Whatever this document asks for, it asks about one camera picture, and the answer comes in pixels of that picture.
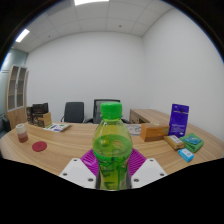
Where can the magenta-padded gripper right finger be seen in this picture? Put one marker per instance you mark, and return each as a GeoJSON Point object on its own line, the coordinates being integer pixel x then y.
{"type": "Point", "coordinates": [148, 171]}

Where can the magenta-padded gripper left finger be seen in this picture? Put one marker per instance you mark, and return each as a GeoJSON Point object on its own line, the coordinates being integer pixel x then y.
{"type": "Point", "coordinates": [77, 171]}

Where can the green drink bottle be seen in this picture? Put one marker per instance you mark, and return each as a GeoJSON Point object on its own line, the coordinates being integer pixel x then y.
{"type": "Point", "coordinates": [111, 146]}

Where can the small tan box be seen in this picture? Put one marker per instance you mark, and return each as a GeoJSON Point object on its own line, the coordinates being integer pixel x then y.
{"type": "Point", "coordinates": [174, 142]}

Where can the orange wooden box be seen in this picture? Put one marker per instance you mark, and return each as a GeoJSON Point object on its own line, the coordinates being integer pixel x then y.
{"type": "Point", "coordinates": [154, 132]}

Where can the small light blue box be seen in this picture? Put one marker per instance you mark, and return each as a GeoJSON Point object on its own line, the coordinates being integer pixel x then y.
{"type": "Point", "coordinates": [186, 155]}

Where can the round white disc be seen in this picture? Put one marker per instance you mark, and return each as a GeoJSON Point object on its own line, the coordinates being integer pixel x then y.
{"type": "Point", "coordinates": [135, 129]}

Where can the flat round red coaster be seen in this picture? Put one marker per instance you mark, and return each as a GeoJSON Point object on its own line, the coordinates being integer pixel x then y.
{"type": "Point", "coordinates": [39, 146]}

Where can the white and green leaflet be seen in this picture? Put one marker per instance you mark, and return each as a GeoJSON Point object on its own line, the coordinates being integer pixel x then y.
{"type": "Point", "coordinates": [56, 127]}

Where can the green flat box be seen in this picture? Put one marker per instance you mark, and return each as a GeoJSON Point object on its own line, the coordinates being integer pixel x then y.
{"type": "Point", "coordinates": [192, 142]}

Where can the purple standing package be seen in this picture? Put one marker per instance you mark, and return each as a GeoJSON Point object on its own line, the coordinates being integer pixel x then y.
{"type": "Point", "coordinates": [179, 120]}

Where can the black padded office chair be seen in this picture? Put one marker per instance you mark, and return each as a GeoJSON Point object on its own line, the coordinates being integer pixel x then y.
{"type": "Point", "coordinates": [74, 111]}

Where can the brown carton box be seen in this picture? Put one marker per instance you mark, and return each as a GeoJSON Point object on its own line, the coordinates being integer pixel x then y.
{"type": "Point", "coordinates": [42, 120]}

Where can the grey mesh office chair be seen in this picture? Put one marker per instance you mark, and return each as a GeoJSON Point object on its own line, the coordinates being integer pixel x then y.
{"type": "Point", "coordinates": [97, 111]}

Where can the black ribbed box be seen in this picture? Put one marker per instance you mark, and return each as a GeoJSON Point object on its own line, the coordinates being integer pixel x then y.
{"type": "Point", "coordinates": [40, 108]}

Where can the small dark brown box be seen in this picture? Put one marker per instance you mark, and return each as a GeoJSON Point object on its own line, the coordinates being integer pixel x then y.
{"type": "Point", "coordinates": [29, 115]}

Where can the wooden shelf cabinet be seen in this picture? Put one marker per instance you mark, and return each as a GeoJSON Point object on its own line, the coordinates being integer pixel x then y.
{"type": "Point", "coordinates": [16, 116]}

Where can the black sofa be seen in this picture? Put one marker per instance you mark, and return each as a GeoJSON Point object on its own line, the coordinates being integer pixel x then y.
{"type": "Point", "coordinates": [4, 124]}

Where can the long ceiling light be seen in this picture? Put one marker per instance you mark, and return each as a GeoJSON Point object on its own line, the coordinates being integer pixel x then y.
{"type": "Point", "coordinates": [22, 35]}

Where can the square ceiling light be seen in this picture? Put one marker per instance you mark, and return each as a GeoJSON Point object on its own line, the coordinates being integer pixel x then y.
{"type": "Point", "coordinates": [91, 2]}

